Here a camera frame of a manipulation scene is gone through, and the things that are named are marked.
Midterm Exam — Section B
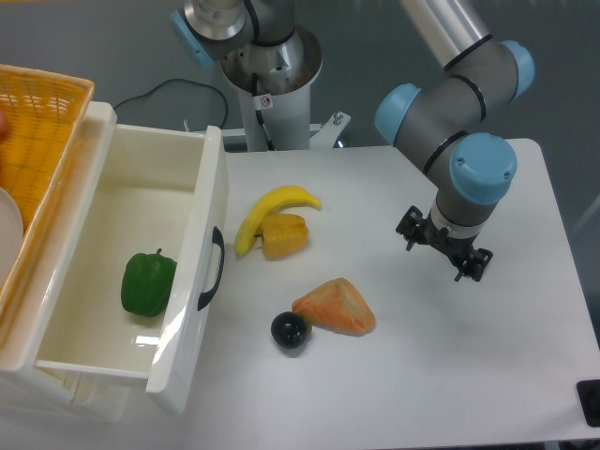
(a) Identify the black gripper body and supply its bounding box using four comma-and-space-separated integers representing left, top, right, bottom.
425, 211, 476, 261

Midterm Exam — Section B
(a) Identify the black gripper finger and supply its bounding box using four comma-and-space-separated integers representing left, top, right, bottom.
453, 248, 493, 282
396, 205, 426, 251

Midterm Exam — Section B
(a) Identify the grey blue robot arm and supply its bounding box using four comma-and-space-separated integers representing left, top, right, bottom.
171, 1, 535, 281

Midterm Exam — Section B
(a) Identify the white drawer cabinet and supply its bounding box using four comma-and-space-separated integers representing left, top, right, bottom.
1, 101, 129, 422

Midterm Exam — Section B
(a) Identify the orange bread wedge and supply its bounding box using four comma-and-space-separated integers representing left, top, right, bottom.
292, 277, 376, 336

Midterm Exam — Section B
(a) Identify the orange yellow bell pepper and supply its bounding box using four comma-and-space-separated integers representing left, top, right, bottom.
259, 214, 308, 259

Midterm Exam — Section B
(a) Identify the yellow banana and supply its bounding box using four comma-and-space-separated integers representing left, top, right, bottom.
233, 185, 322, 257

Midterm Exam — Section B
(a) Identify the black eggplant ball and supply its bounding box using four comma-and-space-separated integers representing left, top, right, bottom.
271, 311, 312, 350

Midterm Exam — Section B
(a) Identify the black object at table edge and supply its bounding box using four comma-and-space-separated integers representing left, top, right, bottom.
577, 379, 600, 428

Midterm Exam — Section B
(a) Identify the green bell pepper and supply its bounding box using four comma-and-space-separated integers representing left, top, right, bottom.
120, 248, 177, 318

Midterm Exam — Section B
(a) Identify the yellow woven basket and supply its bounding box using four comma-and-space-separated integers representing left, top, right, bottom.
1, 65, 95, 315

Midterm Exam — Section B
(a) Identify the white plate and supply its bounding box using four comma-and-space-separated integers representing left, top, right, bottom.
0, 188, 23, 285

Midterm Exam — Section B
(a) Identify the black cable on floor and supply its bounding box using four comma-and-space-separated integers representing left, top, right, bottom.
112, 78, 230, 130

